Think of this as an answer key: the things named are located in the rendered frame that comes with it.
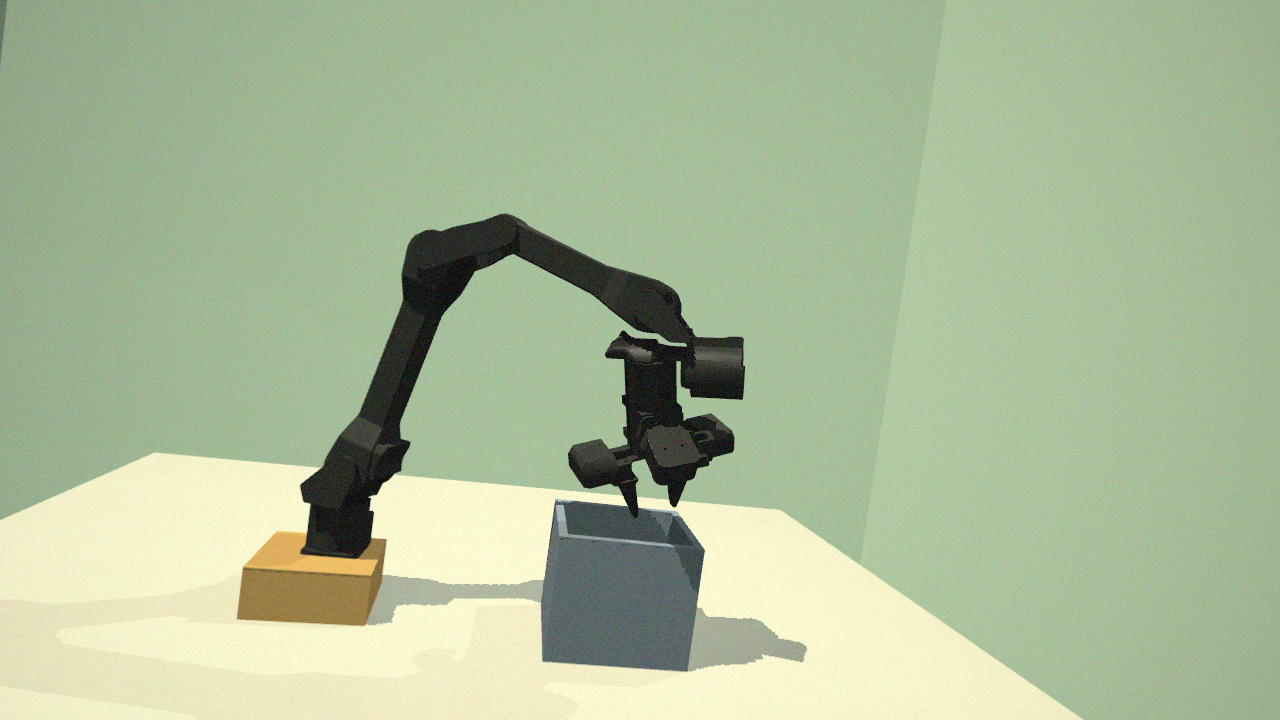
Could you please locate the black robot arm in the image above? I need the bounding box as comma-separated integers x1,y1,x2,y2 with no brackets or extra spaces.
300,213,745,559

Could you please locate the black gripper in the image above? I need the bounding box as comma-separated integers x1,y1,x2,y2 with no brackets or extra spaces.
568,393,735,518

